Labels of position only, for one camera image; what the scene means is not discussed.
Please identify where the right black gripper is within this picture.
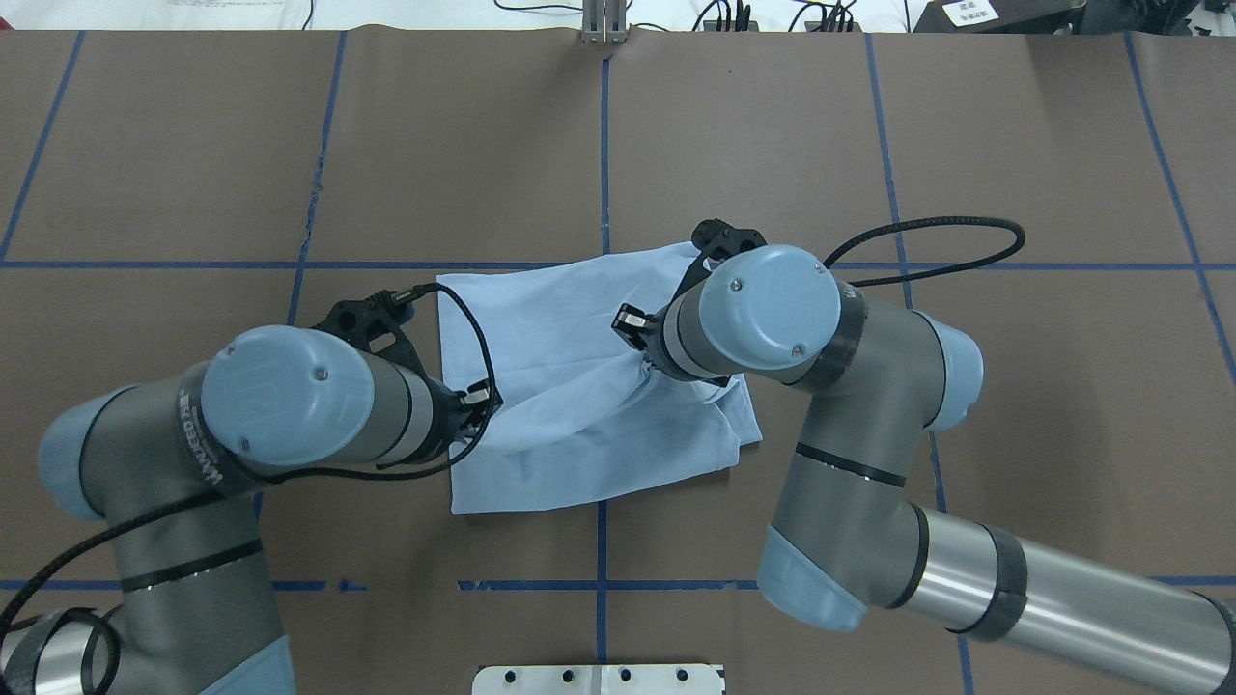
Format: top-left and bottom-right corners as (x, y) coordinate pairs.
(611, 218), (768, 387)

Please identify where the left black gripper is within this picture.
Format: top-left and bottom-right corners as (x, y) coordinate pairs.
(315, 289), (503, 455)

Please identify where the light blue t-shirt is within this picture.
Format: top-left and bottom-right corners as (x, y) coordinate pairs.
(438, 242), (763, 514)

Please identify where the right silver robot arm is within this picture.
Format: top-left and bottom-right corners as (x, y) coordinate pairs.
(612, 215), (1234, 694)

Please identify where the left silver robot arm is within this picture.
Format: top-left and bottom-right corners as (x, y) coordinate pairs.
(2, 283), (502, 694)

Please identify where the black box with label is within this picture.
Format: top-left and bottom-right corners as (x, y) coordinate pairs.
(911, 1), (1086, 35)

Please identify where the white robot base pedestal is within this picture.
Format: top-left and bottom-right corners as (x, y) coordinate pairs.
(471, 663), (727, 694)

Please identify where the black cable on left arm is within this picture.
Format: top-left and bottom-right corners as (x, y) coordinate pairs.
(0, 282), (499, 695)

